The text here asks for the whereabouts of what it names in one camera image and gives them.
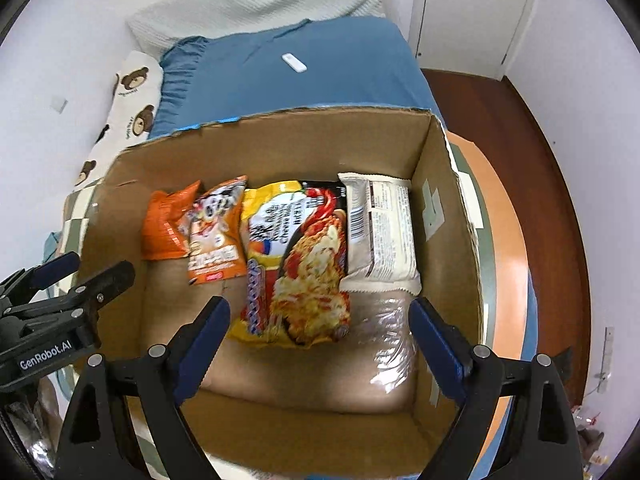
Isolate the light blue cushion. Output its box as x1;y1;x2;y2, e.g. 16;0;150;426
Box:
42;231;65;263

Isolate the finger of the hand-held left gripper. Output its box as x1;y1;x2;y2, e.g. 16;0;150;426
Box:
0;252;81;306
10;261;136;333

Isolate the bear print pillow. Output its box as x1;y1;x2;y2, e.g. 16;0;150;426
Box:
72;51;165;188

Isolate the cardboard box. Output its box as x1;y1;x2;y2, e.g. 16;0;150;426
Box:
60;105;483;480

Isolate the cartoon panda snack packet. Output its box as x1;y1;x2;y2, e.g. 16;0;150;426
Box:
186;175;249;286

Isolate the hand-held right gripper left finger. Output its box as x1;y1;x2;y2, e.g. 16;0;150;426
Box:
55;296;232;480

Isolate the blue bedsheet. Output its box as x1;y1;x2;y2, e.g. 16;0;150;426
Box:
149;16;441;138

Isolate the pale green blanket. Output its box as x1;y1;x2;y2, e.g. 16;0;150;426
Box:
125;0;386;56

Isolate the white door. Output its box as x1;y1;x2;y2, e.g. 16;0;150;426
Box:
407;0;543;81

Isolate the yellow noodle packet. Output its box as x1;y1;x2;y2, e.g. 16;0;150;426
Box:
227;180;351;346

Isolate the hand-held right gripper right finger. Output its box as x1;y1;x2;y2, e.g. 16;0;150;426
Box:
409;297;586;480

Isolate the white noodle packet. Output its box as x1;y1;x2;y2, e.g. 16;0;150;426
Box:
337;172;422;296

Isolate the green checkered mat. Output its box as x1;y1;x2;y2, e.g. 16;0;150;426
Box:
42;130;533;480

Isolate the orange snack packet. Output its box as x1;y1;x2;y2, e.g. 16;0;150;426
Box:
141;180;202;261

